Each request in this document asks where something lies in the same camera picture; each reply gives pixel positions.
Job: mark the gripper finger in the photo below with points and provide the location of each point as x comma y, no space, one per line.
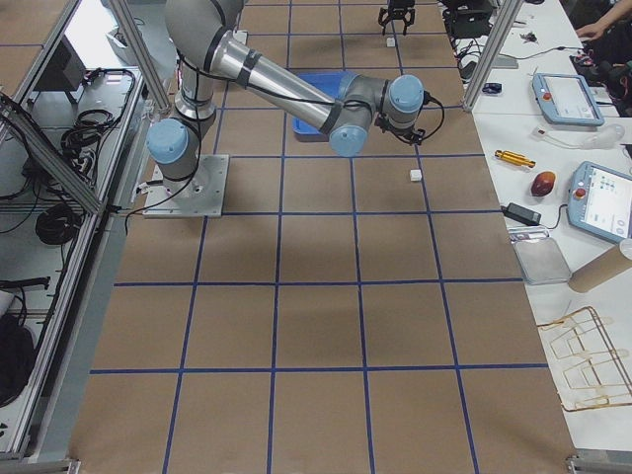
383,25
407,24

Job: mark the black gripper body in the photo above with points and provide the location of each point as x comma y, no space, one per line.
406,129
393,11

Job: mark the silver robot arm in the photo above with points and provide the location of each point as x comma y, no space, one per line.
202,33

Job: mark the small blue black device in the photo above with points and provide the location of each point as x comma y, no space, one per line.
492,88

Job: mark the gold cylindrical tool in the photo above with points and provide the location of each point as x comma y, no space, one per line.
514,158

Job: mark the black power adapter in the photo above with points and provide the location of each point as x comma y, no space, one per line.
521,214

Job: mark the teach pendant far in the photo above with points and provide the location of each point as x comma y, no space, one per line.
566,99

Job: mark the teach pendant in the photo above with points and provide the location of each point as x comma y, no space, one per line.
600,202
566,99

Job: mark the metal tin box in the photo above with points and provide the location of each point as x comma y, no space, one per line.
539,256

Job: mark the teach pendant near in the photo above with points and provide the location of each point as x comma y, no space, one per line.
600,202

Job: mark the cardboard tube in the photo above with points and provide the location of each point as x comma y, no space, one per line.
611,263

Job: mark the aluminium frame post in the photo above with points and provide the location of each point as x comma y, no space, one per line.
496,39

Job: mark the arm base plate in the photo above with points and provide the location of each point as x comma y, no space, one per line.
202,197

